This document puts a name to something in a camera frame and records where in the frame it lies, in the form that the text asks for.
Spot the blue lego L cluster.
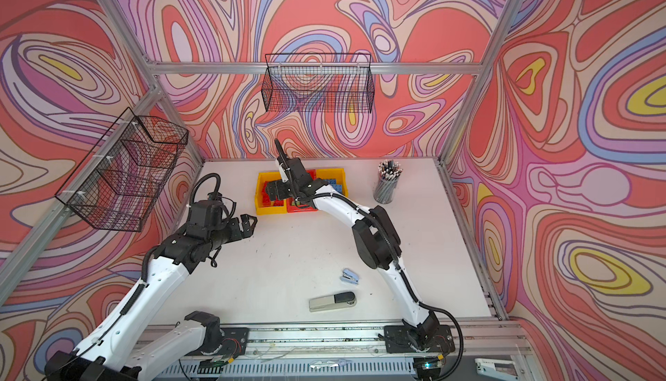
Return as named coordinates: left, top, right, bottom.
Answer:
left=331, top=184, right=344, bottom=195

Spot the red lego brick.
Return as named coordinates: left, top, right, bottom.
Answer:
left=261, top=180, right=284, bottom=208

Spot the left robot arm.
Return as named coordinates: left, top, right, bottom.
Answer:
left=44, top=173, right=257, bottom=380

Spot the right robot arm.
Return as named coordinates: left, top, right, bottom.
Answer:
left=267, top=139, right=464, bottom=354

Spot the red middle bin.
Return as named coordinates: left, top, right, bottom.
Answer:
left=286, top=198, right=317, bottom=214

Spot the right yellow bin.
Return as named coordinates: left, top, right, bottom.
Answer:
left=316, top=169, right=349, bottom=196

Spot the yellow bin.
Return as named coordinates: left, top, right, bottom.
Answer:
left=254, top=172, right=287, bottom=215
left=316, top=169, right=349, bottom=196

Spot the left yellow bin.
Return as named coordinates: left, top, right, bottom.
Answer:
left=254, top=172, right=287, bottom=215

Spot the pencil cup holder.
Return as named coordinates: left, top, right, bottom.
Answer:
left=373, top=160, right=403, bottom=204

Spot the grey black stapler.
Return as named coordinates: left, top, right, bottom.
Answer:
left=309, top=291, right=357, bottom=313

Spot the white calculator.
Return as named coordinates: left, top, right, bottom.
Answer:
left=137, top=361, right=156, bottom=381

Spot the white device bottom right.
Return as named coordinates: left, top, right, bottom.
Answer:
left=475, top=358, right=520, bottom=381

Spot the left wire basket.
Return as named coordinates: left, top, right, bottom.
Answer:
left=55, top=108, right=189, bottom=232

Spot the wire basket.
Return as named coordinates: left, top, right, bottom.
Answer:
left=261, top=52, right=376, bottom=114
left=55, top=108, right=189, bottom=232

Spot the back wire basket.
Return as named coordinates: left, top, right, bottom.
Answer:
left=261, top=52, right=376, bottom=114

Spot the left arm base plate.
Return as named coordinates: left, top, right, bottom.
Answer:
left=219, top=327, right=250, bottom=358

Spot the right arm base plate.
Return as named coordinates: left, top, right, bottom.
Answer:
left=379, top=325, right=456, bottom=355

